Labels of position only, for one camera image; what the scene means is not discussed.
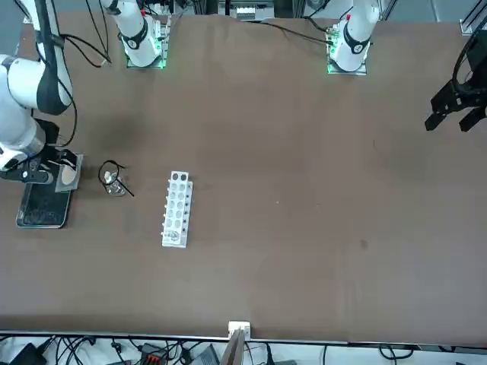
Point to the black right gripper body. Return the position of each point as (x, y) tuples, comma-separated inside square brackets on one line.
[(42, 156)]

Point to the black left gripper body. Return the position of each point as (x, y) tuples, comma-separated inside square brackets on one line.
[(478, 57)]

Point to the glass test tube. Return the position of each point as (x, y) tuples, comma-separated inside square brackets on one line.
[(174, 236)]

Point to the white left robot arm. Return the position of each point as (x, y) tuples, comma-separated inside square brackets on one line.
[(354, 42)]

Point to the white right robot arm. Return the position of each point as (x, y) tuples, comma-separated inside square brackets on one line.
[(19, 95)]

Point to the steel tray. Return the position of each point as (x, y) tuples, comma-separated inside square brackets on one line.
[(42, 209)]

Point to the white test tube rack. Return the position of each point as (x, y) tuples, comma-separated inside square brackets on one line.
[(175, 213)]

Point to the black power adapter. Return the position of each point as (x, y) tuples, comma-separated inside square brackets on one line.
[(26, 355)]

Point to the red black power strip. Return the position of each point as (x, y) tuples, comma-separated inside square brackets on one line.
[(152, 353)]

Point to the large black ridged power supply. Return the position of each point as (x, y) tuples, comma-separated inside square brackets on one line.
[(207, 357)]

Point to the aluminium corner rail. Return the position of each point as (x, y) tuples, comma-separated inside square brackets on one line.
[(466, 26)]

